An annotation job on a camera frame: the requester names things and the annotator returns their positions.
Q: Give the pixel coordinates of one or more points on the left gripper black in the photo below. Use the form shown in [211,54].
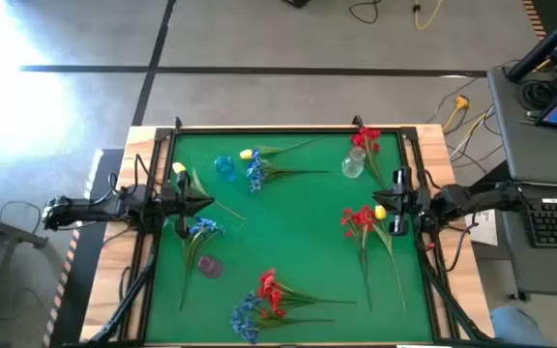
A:
[182,203]

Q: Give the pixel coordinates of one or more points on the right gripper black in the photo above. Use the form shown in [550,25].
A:
[401,203]

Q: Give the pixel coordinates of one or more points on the yellow artificial tulip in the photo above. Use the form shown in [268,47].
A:
[179,167]
[380,212]
[246,154]

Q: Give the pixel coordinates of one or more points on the blue artificial flower bunch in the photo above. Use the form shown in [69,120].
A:
[206,225]
[256,174]
[244,326]

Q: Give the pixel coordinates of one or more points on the red artificial flower bunch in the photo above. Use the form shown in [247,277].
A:
[361,220]
[269,287]
[366,135]

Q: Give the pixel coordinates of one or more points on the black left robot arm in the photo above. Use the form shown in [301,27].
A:
[80,210]

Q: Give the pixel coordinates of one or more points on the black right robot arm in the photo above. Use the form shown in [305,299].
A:
[481,198]

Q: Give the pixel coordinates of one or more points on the blue glass vase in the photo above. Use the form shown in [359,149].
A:
[225,168]

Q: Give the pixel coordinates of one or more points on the clear glass vase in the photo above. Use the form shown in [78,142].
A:
[352,166]

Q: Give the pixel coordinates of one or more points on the purple glass vase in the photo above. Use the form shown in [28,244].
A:
[210,267]

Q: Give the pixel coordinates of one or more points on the green table mat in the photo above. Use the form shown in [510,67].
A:
[307,232]

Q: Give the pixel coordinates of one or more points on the white paper sheet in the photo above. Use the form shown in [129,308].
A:
[486,232]

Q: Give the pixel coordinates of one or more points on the black floor mat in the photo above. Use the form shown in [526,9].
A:
[79,299]

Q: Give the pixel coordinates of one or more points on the grey computer cart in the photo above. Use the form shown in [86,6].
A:
[539,154]

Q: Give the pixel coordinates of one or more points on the black keyboard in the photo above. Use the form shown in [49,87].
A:
[556,224]

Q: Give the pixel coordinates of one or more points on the person's leg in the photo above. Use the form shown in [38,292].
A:
[520,328]

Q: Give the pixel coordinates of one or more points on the black floor object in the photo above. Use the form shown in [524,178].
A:
[297,2]

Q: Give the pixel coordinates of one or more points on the black pole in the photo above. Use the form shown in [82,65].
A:
[544,46]

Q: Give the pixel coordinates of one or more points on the black aluminium table frame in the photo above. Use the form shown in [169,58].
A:
[145,299]

